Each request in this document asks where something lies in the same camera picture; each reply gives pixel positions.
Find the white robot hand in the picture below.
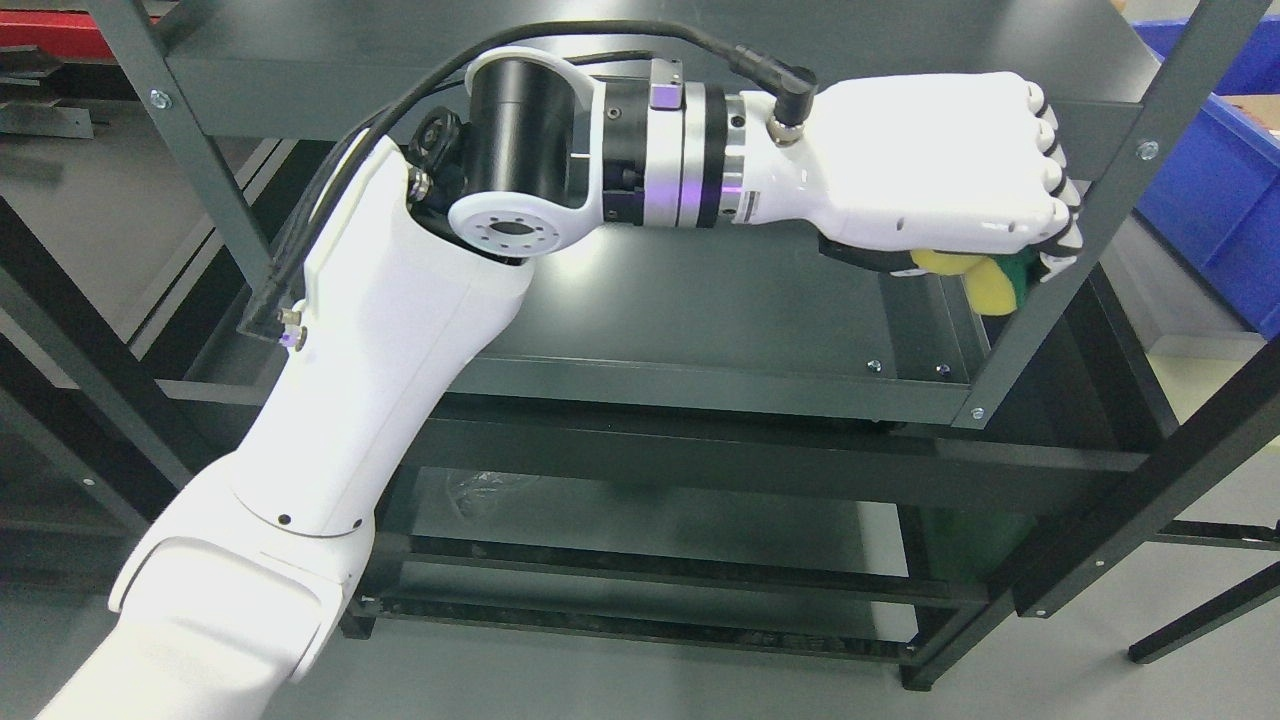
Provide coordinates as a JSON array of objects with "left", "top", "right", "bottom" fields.
[{"left": 735, "top": 72, "right": 1084, "bottom": 284}]

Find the green yellow sponge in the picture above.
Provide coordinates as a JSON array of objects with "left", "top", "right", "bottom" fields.
[{"left": 909, "top": 249, "right": 1039, "bottom": 316}]

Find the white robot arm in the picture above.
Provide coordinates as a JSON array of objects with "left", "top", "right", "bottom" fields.
[{"left": 41, "top": 45, "right": 1084, "bottom": 719}]

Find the black metal shelf rack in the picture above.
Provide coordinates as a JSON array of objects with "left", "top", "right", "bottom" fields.
[{"left": 0, "top": 190, "right": 1280, "bottom": 693}]

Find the grey metal shelf unit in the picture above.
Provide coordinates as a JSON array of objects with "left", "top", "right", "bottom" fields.
[{"left": 88, "top": 1, "right": 1267, "bottom": 428}]

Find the red object on shelf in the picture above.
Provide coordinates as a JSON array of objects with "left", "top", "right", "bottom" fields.
[{"left": 1, "top": 8, "right": 114, "bottom": 60}]

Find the blue plastic bin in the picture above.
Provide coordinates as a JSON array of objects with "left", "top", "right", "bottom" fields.
[{"left": 1137, "top": 14, "right": 1279, "bottom": 340}]

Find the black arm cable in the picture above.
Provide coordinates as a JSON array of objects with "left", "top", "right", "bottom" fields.
[{"left": 238, "top": 20, "right": 819, "bottom": 346}]

